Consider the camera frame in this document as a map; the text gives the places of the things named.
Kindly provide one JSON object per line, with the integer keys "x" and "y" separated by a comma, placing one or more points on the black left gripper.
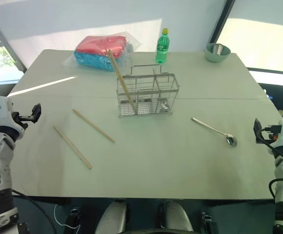
{"x": 22, "y": 119}

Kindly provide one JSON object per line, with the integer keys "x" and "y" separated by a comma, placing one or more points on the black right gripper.
{"x": 270, "y": 129}

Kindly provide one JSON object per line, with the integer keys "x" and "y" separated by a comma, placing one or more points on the long metal spoon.
{"x": 231, "y": 141}

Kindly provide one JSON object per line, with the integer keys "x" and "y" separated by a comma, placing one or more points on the wooden chopstick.
{"x": 121, "y": 81}
{"x": 93, "y": 125}
{"x": 72, "y": 147}

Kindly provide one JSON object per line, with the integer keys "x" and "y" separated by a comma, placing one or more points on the green bowl steel lining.
{"x": 216, "y": 57}

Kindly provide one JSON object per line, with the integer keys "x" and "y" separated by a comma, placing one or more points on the red foil package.
{"x": 99, "y": 45}

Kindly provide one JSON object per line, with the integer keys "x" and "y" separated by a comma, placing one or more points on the small black box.
{"x": 22, "y": 228}

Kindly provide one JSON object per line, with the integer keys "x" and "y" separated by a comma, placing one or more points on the clear plastic bag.
{"x": 131, "y": 44}

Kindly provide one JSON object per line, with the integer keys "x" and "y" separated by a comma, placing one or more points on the grey rounded shape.
{"x": 112, "y": 217}
{"x": 176, "y": 217}

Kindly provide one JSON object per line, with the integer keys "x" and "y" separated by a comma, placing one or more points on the green plastic bottle yellow cap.
{"x": 162, "y": 50}

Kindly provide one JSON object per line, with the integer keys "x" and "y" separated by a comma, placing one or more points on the dark window frame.
{"x": 222, "y": 19}
{"x": 2, "y": 41}

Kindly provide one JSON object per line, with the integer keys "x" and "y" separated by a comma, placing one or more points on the black bracket under table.
{"x": 209, "y": 223}
{"x": 73, "y": 220}

